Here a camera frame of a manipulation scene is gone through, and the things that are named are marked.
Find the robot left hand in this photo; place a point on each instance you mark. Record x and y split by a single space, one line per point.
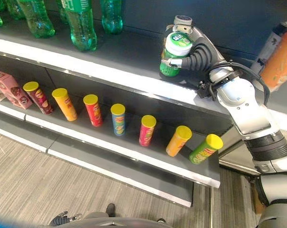
60 219

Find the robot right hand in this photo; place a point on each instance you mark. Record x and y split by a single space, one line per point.
205 51

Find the green chewing gum bottle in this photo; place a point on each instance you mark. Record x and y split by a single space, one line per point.
175 51

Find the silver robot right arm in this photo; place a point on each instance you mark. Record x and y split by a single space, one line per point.
250 114

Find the grey robot body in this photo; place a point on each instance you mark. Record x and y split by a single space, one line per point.
105 222

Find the dark robot foot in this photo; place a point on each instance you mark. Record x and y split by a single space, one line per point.
110 210

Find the grey shelf base board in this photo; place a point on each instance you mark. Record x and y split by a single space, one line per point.
110 173

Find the orange snack bag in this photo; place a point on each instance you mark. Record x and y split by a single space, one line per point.
279 61

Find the grey shelf board with bottles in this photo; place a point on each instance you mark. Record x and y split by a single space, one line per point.
124 59

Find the orange chips can yellow lid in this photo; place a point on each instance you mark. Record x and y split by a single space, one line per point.
177 143

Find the green chips can yellow lid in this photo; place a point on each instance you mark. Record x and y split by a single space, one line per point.
203 150

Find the grey shelf board with cans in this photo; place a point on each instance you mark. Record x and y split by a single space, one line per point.
133 152

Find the pink-red chips can yellow lid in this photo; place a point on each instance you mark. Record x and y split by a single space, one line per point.
146 133

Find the blue chips can yellow lid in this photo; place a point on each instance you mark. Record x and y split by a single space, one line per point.
118 122

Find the red chips can yellow lid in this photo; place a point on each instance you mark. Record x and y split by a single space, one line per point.
95 112

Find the maroon chips can yellow lid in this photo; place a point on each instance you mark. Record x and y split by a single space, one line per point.
41 99

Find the pink snack box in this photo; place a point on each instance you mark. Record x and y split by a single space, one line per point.
11 91

